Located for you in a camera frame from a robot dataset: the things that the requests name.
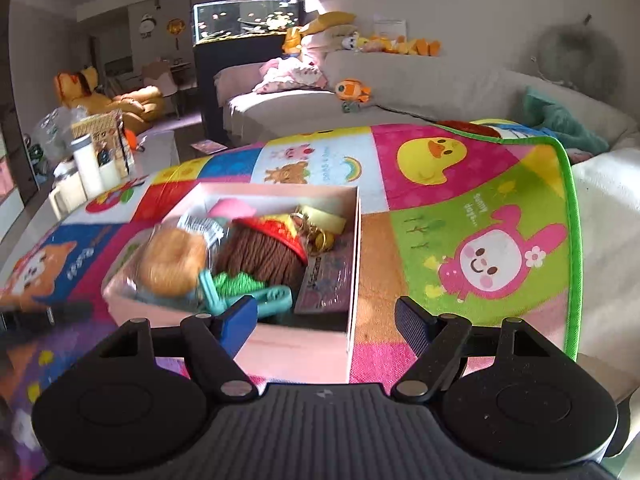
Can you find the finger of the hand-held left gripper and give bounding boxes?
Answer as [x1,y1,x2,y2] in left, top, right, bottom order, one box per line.
[0,302,95,332]

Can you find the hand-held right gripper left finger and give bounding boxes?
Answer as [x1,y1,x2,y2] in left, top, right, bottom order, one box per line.
[98,296,258,402]

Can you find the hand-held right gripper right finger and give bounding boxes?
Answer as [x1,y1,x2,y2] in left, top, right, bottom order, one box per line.
[391,297,553,402]

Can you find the teal plastic clip toy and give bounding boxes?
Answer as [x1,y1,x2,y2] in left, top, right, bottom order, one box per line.
[197,269,294,318]

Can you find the cardboard box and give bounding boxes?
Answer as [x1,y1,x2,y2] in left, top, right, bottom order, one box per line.
[100,182,362,387]

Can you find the bagged bread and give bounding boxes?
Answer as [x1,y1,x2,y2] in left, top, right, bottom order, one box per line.
[112,212,228,308]

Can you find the pink plush toy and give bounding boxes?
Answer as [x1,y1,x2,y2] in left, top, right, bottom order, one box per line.
[206,198,257,222]

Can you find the brown-haired doll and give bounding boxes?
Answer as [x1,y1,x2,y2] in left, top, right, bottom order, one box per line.
[212,217,308,297]

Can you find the pink card pack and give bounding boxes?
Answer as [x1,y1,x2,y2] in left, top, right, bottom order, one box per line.
[293,252,352,317]

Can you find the red yellow toy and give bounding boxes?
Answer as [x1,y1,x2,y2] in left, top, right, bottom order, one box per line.
[234,212,308,264]

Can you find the colourful cartoon play mat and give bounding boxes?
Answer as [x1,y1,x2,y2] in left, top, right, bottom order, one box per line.
[0,122,582,461]

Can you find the white jug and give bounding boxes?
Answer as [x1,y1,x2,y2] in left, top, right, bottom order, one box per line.
[49,161,89,222]

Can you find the tall white bottle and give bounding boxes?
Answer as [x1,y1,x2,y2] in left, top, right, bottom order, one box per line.
[70,134,104,199]

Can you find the small white bottle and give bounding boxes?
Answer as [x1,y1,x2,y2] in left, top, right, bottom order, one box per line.
[97,156,122,194]

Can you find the booklet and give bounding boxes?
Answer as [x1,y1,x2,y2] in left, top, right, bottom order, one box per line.
[191,139,229,157]

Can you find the clear plastic bag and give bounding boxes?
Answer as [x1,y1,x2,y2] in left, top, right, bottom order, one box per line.
[31,106,84,159]

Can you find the yellow patterned box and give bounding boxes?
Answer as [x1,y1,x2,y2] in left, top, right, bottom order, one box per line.
[71,111,135,172]

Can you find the black tank cabinet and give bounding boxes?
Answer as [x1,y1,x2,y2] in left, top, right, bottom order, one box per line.
[193,34,302,149]

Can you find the yellow bear beanbag chair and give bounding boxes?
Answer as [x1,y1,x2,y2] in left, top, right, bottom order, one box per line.
[54,65,166,134]

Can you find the grey sofa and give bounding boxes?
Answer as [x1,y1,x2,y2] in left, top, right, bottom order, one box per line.
[215,51,640,161]

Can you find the orange clownfish plush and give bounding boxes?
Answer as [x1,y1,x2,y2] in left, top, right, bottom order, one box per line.
[334,78,373,104]

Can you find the pink white blanket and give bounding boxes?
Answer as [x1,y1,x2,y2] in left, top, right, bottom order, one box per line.
[251,56,329,94]

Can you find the teal cloth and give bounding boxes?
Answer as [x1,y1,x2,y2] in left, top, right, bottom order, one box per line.
[521,86,610,154]

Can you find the orange yellow plush toys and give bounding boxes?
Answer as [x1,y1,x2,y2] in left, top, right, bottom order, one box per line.
[362,33,444,57]

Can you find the yellow blue plush toy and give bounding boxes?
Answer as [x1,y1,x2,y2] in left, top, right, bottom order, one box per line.
[283,26,304,59]

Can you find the white paper sheet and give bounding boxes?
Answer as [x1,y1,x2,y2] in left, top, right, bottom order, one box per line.
[372,18,408,39]

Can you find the glass fish tank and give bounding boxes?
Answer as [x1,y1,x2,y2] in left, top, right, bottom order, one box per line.
[192,0,304,47]

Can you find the yellow cushion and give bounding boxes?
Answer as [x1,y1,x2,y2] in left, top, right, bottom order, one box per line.
[306,11,359,37]

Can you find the grey round cushion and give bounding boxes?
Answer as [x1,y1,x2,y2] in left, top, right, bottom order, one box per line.
[531,14,622,94]

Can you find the yellow keychain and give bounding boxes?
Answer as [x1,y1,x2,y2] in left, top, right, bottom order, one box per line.
[292,205,348,257]

